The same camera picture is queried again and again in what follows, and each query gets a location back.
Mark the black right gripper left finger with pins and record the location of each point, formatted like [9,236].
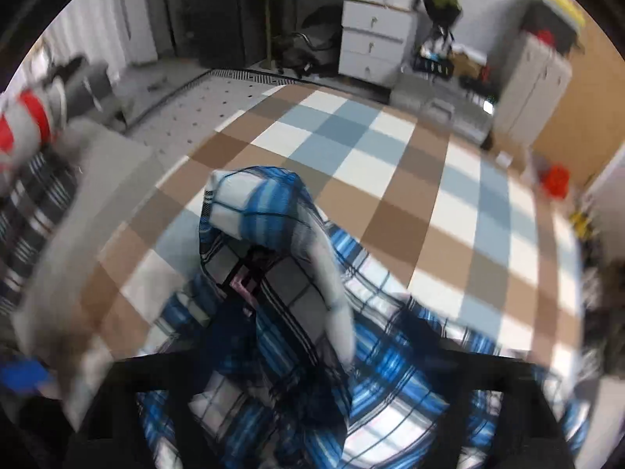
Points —
[138,400]

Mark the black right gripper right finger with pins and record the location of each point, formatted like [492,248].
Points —
[527,434]

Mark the blue white plaid shirt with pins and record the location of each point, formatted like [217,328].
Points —
[316,366]

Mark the brown blue checkered bed cover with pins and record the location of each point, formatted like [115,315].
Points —
[470,241]

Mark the black white plaid garment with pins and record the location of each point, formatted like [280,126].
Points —
[39,198]

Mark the red plastic container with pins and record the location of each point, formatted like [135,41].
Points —
[555,181]

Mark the wooden door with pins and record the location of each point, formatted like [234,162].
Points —
[587,126]

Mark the white low cabinet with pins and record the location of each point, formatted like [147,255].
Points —
[534,79]

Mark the white drawer desk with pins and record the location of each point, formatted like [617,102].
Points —
[377,37]

